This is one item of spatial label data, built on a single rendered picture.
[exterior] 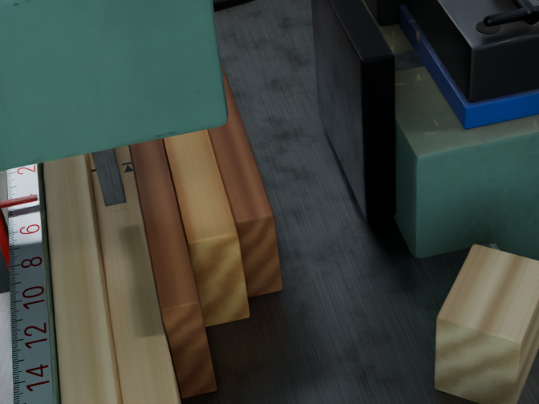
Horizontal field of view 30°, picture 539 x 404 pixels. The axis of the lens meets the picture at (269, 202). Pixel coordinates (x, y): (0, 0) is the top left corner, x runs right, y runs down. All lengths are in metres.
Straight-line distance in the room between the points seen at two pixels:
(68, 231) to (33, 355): 0.07
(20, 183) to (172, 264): 0.09
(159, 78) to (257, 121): 0.19
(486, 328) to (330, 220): 0.13
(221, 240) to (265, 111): 0.16
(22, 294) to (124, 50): 0.10
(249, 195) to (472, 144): 0.10
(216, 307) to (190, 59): 0.12
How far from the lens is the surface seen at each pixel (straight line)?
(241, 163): 0.45
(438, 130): 0.44
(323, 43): 0.49
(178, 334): 0.39
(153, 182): 0.43
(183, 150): 0.45
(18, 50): 0.35
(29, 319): 0.38
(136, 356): 0.38
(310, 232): 0.48
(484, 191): 0.45
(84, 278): 0.40
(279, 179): 0.51
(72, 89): 0.36
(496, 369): 0.39
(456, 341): 0.39
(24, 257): 0.41
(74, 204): 0.44
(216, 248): 0.41
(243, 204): 0.43
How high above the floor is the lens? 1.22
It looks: 41 degrees down
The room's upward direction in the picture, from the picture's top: 7 degrees counter-clockwise
